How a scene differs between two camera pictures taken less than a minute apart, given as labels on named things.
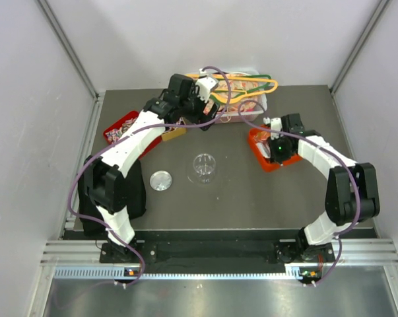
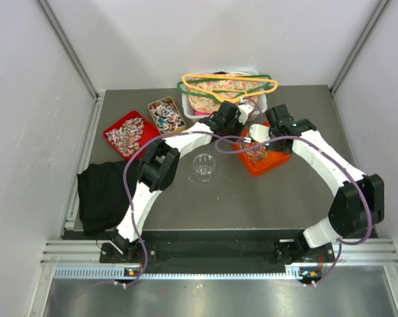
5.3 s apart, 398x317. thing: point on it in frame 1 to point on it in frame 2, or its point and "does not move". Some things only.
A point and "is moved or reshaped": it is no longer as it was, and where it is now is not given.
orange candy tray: [259, 141] is moved or reshaped
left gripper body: [193, 109] to [233, 127]
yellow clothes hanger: [223, 99] does not move
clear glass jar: [204, 165] does not move
